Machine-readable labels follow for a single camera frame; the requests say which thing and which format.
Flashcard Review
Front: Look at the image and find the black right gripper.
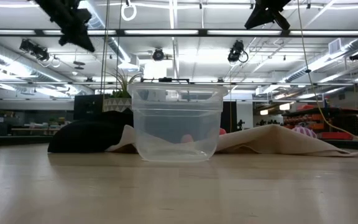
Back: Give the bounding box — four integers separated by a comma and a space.
244, 0, 292, 31

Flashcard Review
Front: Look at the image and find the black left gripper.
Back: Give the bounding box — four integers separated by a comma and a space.
34, 0, 96, 53

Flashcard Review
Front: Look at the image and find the pink white striped produce toy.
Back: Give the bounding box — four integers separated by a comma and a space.
292, 126, 318, 139

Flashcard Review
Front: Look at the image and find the clear plastic tupperware container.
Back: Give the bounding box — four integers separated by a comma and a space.
127, 82, 229, 162

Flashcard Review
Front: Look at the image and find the black ceiling track light cluster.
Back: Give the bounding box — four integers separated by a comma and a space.
19, 38, 51, 62

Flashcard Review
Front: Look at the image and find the black box speaker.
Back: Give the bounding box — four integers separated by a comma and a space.
73, 94, 106, 121

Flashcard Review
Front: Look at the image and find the succulent in white geometric pot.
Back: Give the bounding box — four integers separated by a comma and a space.
103, 68, 142, 113

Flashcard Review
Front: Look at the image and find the black upright panel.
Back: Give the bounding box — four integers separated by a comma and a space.
221, 101, 238, 133

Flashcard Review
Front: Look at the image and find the black cloth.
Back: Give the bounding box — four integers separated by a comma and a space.
47, 110, 135, 154

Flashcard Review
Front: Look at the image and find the beige cloth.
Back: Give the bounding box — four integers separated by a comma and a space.
106, 124, 358, 157

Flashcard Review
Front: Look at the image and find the red storage bin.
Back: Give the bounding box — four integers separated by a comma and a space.
320, 131, 354, 141

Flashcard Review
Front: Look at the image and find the dark hanging cable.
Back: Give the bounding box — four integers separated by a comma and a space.
100, 0, 111, 95

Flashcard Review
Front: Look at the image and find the black overhead frame beam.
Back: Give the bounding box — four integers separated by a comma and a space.
0, 28, 358, 38

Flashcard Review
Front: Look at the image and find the black ceiling camera with cable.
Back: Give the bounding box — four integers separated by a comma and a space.
227, 39, 249, 65

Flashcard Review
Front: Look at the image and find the white hanging ring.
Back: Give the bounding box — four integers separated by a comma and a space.
121, 0, 138, 22

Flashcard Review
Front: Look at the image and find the black horizontal frame rail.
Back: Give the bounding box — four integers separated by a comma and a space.
0, 81, 358, 86

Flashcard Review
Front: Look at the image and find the black round ceiling camera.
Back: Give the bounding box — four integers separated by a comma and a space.
152, 47, 165, 62

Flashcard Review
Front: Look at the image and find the black clamp on rail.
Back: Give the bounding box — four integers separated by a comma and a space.
140, 77, 191, 85

